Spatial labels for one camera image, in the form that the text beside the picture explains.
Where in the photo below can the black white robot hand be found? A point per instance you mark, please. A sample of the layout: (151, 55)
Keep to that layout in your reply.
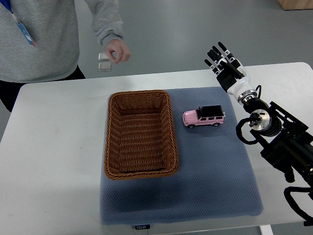
(230, 73)

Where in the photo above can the person's bare hand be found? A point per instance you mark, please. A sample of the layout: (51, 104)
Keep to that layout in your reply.
(117, 51)

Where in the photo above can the grey sweatshirt sleeve forearm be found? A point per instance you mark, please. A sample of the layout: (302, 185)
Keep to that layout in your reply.
(107, 24)

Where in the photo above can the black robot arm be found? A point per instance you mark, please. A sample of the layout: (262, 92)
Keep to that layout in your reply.
(286, 144)

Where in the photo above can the pink toy car black roof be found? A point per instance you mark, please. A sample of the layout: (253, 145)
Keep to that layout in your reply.
(204, 116)

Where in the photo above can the brown woven wicker basket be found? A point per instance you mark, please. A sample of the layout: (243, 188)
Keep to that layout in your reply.
(140, 136)

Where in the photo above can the upper metal floor plate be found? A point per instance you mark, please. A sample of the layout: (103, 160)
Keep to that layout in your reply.
(103, 57)

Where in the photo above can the metal floor plate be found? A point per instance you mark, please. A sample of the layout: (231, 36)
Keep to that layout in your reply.
(103, 57)
(104, 66)

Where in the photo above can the lower metal floor plate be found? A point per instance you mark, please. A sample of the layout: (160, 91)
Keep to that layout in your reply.
(104, 66)

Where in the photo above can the grey sweatshirt torso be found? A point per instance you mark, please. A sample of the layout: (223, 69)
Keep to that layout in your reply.
(52, 24)

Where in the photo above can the wooden box corner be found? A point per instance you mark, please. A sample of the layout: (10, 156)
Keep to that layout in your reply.
(296, 4)

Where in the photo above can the blue grey fabric mat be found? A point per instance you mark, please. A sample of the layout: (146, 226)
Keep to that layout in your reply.
(215, 178)

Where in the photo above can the blue lanyard badge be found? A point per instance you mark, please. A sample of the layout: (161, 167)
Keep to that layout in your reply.
(7, 5)

